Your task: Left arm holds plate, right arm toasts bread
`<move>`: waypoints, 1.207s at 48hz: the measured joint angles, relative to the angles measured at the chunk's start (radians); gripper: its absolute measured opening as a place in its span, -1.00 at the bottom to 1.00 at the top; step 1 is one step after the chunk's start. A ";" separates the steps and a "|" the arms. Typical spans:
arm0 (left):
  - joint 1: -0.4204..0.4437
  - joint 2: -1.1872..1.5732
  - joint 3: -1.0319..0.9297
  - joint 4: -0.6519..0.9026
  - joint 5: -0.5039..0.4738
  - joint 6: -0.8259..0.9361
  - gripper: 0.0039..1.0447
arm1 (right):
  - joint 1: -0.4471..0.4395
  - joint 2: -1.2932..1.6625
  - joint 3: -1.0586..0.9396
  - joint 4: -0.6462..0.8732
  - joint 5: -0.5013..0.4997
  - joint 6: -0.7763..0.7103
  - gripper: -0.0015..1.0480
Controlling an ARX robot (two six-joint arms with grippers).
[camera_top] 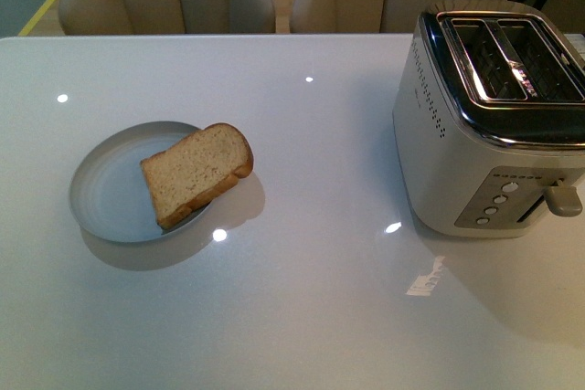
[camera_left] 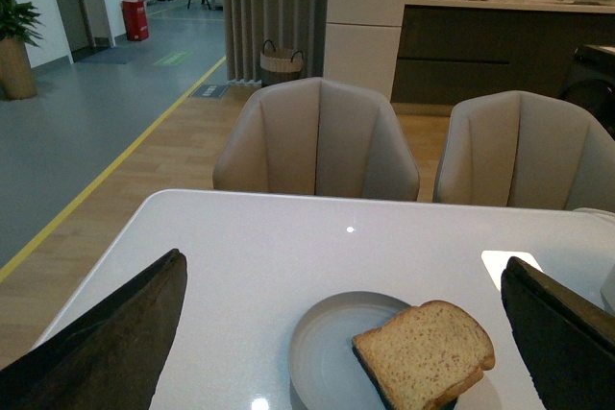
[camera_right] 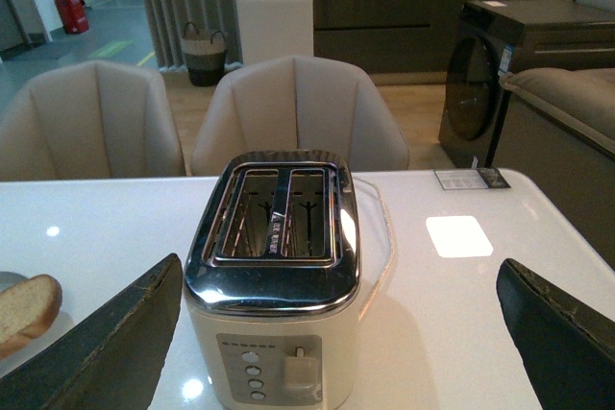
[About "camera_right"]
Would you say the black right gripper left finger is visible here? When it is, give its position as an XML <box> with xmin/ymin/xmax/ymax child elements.
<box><xmin>1</xmin><ymin>253</ymin><xmax>183</xmax><ymax>409</ymax></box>

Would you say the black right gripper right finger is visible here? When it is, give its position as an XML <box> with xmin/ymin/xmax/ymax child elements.
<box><xmin>496</xmin><ymin>258</ymin><xmax>614</xmax><ymax>409</ymax></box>

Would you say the brown bread slice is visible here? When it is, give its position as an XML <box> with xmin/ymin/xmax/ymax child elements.
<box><xmin>1</xmin><ymin>275</ymin><xmax>62</xmax><ymax>359</ymax></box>

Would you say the white round plate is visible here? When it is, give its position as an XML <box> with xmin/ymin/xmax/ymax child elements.
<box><xmin>0</xmin><ymin>271</ymin><xmax>28</xmax><ymax>292</ymax></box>

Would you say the cream chrome two-slot toaster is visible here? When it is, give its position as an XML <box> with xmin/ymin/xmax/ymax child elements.
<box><xmin>184</xmin><ymin>150</ymin><xmax>361</xmax><ymax>409</ymax></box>

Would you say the table label card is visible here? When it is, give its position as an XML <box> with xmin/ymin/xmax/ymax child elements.
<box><xmin>434</xmin><ymin>168</ymin><xmax>510</xmax><ymax>190</ymax></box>

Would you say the beige chair left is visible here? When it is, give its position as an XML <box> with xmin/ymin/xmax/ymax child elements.
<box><xmin>1</xmin><ymin>60</ymin><xmax>185</xmax><ymax>181</ymax></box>

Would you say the beige chair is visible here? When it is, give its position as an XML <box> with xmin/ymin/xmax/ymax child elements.
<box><xmin>190</xmin><ymin>56</ymin><xmax>409</xmax><ymax>176</ymax></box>
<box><xmin>1</xmin><ymin>60</ymin><xmax>185</xmax><ymax>181</ymax></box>

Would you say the beige sofa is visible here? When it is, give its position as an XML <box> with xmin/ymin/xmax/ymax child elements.
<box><xmin>493</xmin><ymin>66</ymin><xmax>615</xmax><ymax>271</ymax></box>

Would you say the beige chair middle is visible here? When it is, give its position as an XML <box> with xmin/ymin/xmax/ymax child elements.
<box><xmin>190</xmin><ymin>56</ymin><xmax>409</xmax><ymax>176</ymax></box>

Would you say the dark grey washing machine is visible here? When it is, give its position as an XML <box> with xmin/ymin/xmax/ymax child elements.
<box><xmin>438</xmin><ymin>0</ymin><xmax>614</xmax><ymax>168</ymax></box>

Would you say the red bin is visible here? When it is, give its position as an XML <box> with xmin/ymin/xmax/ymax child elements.
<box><xmin>54</xmin><ymin>0</ymin><xmax>89</xmax><ymax>35</ymax></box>

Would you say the dark kitchen counter cabinet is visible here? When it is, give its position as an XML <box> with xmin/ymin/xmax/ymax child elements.
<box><xmin>311</xmin><ymin>0</ymin><xmax>615</xmax><ymax>86</ymax></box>

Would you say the white cabinet column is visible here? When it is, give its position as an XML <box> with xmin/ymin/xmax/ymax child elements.
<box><xmin>235</xmin><ymin>0</ymin><xmax>314</xmax><ymax>65</ymax></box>

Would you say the white toaster power cable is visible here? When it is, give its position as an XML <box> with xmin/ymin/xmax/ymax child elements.
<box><xmin>353</xmin><ymin>177</ymin><xmax>397</xmax><ymax>286</ymax></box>

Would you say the woven basket with handles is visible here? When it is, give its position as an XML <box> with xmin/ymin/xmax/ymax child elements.
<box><xmin>181</xmin><ymin>21</ymin><xmax>228</xmax><ymax>86</ymax></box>

